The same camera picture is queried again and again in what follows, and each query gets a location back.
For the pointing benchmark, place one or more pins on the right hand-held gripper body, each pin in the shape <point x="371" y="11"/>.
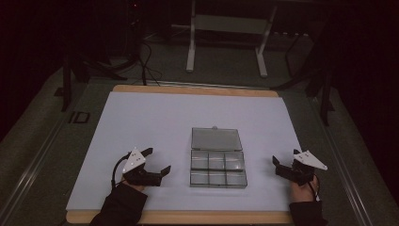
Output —
<point x="302" y="166"/>

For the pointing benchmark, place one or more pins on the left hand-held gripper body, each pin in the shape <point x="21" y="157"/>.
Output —
<point x="135" y="163"/>

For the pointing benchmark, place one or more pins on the clear plastic compartment box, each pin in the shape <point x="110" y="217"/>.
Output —
<point x="216" y="160"/>

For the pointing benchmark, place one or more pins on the person's left hand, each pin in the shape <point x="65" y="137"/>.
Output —
<point x="133" y="187"/>

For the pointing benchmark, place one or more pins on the person's right hand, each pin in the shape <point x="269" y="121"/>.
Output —
<point x="301" y="192"/>

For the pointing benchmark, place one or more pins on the white table mat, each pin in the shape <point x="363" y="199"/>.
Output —
<point x="163" y="125"/>

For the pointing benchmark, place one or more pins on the black tripod stand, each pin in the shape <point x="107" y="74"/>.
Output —
<point x="323" y="88"/>

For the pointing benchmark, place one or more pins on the wooden table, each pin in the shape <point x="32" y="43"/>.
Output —
<point x="194" y="90"/>

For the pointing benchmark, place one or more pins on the white metal stand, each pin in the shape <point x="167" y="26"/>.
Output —
<point x="230" y="24"/>

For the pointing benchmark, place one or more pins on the metal floor rail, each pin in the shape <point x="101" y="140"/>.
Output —
<point x="343" y="163"/>
<point x="28" y="175"/>

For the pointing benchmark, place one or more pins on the small black floor frame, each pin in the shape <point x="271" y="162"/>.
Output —
<point x="80" y="117"/>

